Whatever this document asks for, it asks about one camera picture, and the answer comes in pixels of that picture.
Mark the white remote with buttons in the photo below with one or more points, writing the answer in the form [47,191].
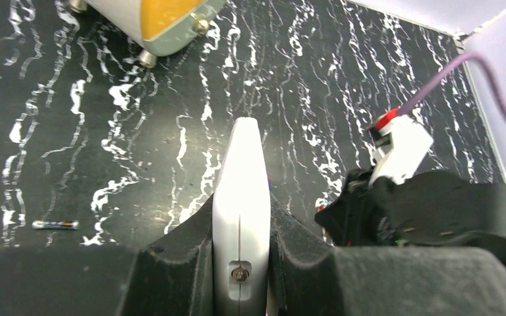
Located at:
[241,218]

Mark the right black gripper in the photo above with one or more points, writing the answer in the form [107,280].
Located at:
[361,215]

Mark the round three-colour drawer box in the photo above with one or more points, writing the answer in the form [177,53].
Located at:
[161,28]

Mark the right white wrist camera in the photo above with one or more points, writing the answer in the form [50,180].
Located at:
[400,144]

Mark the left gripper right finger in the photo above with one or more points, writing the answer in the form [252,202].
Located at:
[309,277]

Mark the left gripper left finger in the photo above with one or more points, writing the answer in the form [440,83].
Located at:
[171,276]

